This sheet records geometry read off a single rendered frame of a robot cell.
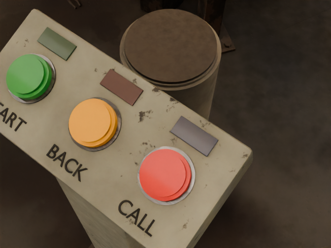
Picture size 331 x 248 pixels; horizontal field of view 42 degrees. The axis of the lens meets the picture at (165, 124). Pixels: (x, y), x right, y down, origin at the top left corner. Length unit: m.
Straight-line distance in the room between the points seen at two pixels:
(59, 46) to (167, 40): 0.16
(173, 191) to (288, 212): 0.69
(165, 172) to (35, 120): 0.13
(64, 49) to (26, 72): 0.04
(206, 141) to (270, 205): 0.67
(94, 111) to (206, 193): 0.11
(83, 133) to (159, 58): 0.18
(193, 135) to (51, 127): 0.12
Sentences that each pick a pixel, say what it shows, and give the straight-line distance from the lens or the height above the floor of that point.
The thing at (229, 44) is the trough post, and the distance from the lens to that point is 1.18.
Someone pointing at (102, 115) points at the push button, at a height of 0.61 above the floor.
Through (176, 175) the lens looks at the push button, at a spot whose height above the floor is 0.61.
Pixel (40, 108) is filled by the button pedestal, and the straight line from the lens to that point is 0.39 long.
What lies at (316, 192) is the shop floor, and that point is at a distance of 1.04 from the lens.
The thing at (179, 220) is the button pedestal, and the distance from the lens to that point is 0.34.
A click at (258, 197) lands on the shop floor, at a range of 1.00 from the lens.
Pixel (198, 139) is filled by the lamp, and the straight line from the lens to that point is 0.34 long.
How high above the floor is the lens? 0.92
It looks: 61 degrees down
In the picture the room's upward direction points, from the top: 1 degrees clockwise
